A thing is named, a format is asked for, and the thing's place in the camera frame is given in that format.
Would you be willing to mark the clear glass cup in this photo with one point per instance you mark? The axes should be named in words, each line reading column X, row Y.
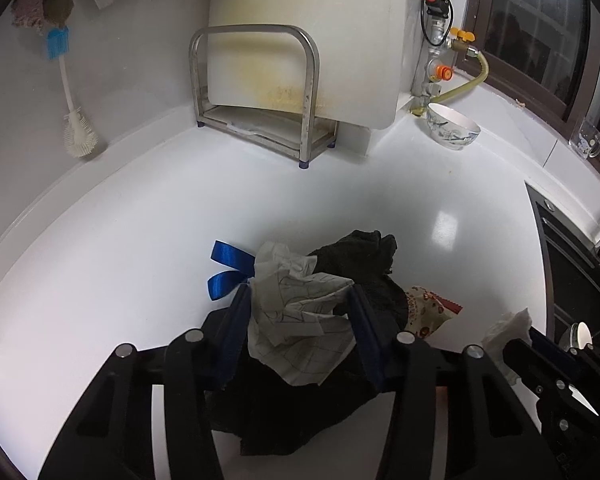
column 585, row 137

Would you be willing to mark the gridded paper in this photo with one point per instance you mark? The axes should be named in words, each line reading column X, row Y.
column 290, row 310

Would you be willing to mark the white cutting board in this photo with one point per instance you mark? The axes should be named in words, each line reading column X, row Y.
column 330, row 25

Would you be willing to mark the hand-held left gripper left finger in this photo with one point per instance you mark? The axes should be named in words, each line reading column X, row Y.
column 235, row 320

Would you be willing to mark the steel cutting board rack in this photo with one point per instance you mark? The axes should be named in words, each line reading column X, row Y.
column 307, row 90

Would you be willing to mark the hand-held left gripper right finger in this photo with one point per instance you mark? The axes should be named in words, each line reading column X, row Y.
column 370, row 330

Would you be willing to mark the black kitchen sink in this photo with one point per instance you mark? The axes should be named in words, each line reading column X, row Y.
column 570, row 260

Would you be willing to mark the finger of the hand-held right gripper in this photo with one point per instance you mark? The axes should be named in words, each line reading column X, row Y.
column 525, row 360
column 545, row 340

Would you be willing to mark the white tissue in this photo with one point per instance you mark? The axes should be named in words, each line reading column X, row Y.
column 505, row 330

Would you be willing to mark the patterned snack wrapper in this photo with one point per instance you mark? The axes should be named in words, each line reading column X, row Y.
column 427, row 310

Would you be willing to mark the blue white bottle brush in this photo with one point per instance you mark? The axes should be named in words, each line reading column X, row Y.
column 67, row 85

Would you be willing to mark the gas pipe with valves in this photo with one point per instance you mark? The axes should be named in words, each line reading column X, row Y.
column 437, row 20

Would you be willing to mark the dark framed window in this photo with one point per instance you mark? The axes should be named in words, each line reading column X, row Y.
column 540, row 25

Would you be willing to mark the white patterned bowl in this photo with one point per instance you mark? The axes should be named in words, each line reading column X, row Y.
column 450, row 132

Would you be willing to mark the black cloth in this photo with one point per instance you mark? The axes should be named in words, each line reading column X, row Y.
column 365, row 260

